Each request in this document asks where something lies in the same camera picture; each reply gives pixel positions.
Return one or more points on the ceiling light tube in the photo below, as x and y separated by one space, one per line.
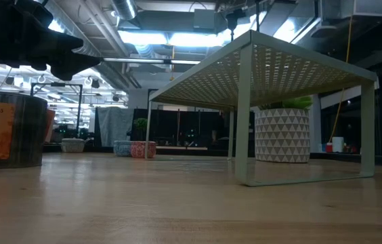
143 61

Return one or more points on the small round topiary plant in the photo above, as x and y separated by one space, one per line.
140 123

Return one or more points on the red patterned candle holder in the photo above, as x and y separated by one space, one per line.
142 149

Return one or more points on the black metal gantry frame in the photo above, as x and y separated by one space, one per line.
57 84

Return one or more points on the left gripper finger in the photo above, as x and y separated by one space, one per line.
55 42
76 66

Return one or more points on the silver ventilation duct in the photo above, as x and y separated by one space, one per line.
125 8

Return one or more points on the white labelled container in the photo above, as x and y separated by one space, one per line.
338 145

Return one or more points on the silver candle tin orange label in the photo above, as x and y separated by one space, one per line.
25 135
50 125

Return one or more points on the blue patterned candle holder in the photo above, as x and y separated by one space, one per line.
122 149

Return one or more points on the grey fabric panel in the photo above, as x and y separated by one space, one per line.
113 125

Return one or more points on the grey patterned candle holder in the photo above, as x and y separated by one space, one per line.
72 145

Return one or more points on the red box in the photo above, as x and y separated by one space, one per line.
328 148

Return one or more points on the succulent in triangle-pattern pot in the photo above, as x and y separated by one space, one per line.
282 135

